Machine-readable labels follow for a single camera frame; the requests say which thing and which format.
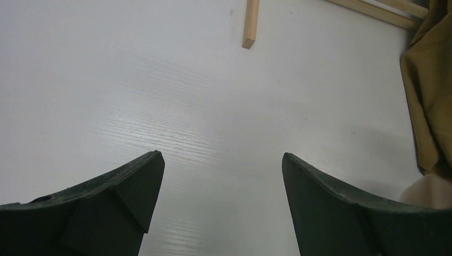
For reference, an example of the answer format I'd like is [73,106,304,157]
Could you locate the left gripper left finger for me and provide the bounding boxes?
[1,151,165,255]

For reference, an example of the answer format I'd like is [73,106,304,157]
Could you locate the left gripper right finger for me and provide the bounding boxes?
[282,153,451,255]

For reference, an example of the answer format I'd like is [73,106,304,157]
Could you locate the wooden clothes rack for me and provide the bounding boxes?
[242,0,429,49]

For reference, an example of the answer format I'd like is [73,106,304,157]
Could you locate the beige shorts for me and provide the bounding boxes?
[400,174,451,209]

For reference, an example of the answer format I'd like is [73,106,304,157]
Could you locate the olive brown shorts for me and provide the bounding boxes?
[400,1,451,179]

